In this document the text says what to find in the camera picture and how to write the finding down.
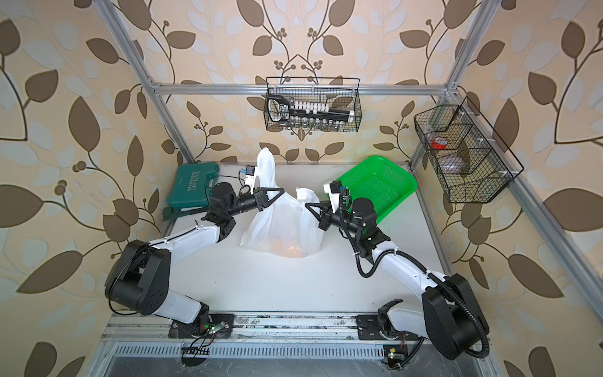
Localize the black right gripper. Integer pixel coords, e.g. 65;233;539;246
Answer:
307;200;364;238

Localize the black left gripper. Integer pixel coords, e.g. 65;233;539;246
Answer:
223;186;282;220

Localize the white printed plastic bag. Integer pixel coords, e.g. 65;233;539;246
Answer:
240;148;323;258

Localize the yellow pear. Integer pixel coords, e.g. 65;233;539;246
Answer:
287;247;305;258

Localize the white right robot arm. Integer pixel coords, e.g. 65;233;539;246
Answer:
306;195;490;360

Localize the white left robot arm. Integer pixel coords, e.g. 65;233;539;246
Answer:
105;182;285;325

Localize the green plastic basket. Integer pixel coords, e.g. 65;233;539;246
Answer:
339;156;418;224

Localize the green plastic tool case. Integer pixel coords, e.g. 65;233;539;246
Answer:
166;162;220;209

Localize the clear plastic piece in basket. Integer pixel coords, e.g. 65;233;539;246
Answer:
440;156;466;174

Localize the red tape roll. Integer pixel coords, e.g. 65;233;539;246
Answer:
430;137;448;151

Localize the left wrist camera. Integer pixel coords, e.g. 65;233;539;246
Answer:
240;165;256;192

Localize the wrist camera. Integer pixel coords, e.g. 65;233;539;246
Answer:
240;165;256;192
323;180;351;211

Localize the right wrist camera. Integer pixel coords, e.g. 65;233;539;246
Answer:
323;180;351;211

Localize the black corrugated cable conduit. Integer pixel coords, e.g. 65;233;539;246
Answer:
336;188;491;369

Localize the black wire basket back wall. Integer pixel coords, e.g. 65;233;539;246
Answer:
263;75;363;133

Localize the black wire basket wall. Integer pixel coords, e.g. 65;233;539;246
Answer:
414;97;524;204
263;75;363;133

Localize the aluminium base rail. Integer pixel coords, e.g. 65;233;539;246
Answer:
101;312;432;361

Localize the black wire basket right wall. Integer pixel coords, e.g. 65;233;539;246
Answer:
414;97;524;204

